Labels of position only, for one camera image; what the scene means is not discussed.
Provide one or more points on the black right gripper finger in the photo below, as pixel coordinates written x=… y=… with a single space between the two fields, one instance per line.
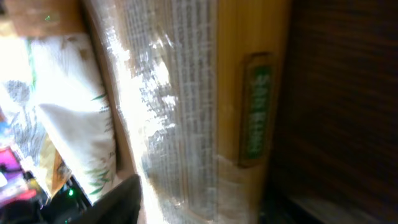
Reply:
x=119 y=206

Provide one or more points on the beige foil snack bag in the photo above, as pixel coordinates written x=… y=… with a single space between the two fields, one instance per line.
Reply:
x=29 y=139

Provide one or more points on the orange spaghetti packet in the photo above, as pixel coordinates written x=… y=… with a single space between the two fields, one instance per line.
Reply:
x=194 y=89

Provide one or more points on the white tube pouch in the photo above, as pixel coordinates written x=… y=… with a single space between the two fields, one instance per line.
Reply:
x=73 y=106

